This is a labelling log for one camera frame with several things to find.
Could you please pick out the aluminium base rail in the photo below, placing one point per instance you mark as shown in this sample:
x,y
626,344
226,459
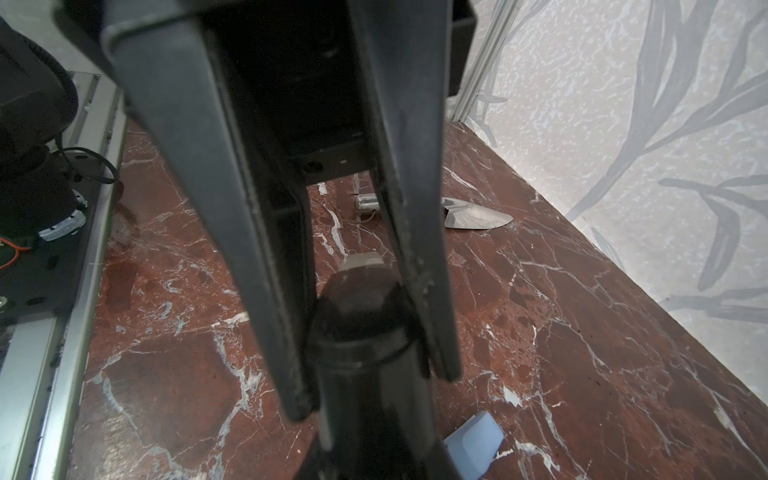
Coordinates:
x,y
33,375

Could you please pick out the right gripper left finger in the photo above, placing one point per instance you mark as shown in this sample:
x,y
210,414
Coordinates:
x,y
191,70

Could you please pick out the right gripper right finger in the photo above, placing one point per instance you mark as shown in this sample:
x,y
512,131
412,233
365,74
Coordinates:
x,y
402,50

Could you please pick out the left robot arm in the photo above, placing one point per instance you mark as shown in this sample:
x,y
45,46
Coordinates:
x,y
49,192

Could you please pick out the metal garden trowel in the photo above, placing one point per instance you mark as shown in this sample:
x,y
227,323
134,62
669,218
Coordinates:
x,y
459,214

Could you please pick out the blue staple box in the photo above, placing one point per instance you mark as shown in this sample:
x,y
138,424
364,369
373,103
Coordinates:
x,y
474,445

